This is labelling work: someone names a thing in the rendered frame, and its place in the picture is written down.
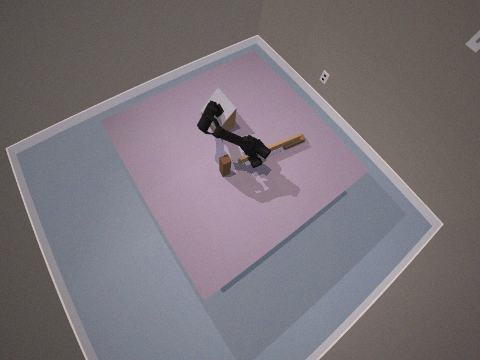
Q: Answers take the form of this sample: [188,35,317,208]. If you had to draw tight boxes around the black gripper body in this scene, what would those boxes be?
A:
[247,153,262,168]

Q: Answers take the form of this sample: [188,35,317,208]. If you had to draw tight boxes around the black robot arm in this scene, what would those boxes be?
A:
[197,101,271,159]

